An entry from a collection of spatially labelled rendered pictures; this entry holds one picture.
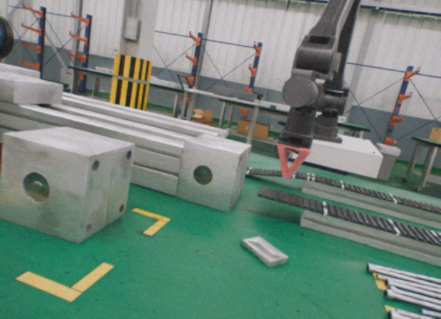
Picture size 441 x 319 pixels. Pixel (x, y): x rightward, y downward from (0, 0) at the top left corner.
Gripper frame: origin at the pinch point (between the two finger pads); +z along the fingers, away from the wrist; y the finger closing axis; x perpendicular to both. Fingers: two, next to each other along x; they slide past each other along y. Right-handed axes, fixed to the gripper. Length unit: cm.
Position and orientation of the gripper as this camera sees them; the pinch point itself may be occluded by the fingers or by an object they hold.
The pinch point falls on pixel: (287, 172)
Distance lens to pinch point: 69.1
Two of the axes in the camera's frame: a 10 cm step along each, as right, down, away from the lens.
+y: -2.6, 1.5, -9.5
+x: 9.5, 2.4, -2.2
